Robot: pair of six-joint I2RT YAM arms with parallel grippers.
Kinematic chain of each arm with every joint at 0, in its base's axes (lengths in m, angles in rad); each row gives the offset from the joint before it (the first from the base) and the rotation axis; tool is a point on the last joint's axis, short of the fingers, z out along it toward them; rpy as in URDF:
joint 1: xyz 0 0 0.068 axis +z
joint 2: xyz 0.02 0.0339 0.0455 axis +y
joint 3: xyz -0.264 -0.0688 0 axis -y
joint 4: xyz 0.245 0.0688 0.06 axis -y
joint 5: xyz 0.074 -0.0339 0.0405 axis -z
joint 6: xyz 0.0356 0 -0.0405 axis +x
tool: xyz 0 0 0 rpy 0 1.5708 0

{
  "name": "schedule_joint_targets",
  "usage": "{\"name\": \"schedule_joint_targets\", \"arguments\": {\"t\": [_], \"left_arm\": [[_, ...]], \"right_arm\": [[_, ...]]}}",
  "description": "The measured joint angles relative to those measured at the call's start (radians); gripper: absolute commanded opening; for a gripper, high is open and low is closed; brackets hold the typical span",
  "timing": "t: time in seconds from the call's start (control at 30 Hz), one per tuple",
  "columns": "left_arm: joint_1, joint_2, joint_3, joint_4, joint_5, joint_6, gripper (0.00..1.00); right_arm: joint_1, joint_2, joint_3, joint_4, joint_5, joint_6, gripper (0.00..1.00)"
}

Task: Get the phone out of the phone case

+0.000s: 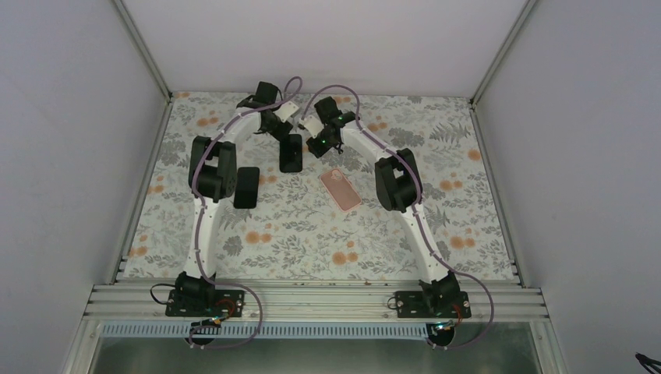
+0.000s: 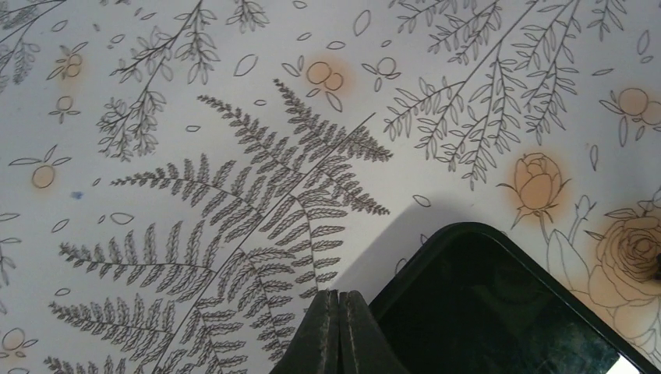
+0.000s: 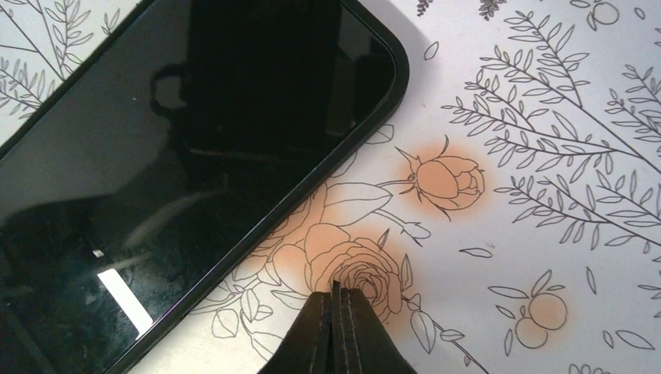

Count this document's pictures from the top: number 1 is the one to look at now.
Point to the aluminium corner post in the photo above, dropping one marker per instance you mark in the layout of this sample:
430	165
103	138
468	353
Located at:
142	48
512	35

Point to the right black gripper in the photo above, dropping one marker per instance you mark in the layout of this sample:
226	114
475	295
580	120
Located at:
320	146

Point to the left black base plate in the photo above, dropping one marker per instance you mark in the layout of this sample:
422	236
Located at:
220	303

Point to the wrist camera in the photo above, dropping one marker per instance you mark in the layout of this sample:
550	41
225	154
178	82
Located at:
312	125
287	111

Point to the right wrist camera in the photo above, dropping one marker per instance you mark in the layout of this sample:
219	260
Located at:
312	125

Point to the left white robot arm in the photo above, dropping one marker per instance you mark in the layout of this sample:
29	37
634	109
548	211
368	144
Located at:
213	177

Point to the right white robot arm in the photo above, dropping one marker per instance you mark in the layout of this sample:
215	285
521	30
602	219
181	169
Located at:
398	189

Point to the right aluminium corner post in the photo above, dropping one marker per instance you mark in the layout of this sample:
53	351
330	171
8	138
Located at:
512	35

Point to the aluminium front rail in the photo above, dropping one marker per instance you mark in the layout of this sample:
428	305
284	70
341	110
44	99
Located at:
320	301

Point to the black phone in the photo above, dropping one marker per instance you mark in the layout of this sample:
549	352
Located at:
246	190
290	154

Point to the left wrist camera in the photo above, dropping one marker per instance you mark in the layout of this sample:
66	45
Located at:
287	111

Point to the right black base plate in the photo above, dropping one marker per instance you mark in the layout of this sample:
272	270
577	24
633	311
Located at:
417	305

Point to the pink phone case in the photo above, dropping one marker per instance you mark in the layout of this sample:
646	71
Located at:
340	189

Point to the white slotted cable duct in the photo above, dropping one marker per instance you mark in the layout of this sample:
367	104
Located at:
268	330

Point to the left aluminium corner post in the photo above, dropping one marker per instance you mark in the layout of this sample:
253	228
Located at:
142	48

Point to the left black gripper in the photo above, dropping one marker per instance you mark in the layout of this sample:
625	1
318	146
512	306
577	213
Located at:
284	131

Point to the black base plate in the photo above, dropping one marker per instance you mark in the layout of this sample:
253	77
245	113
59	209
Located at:
220	303
417	305

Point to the floral patterned mat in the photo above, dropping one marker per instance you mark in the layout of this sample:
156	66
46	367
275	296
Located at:
296	231

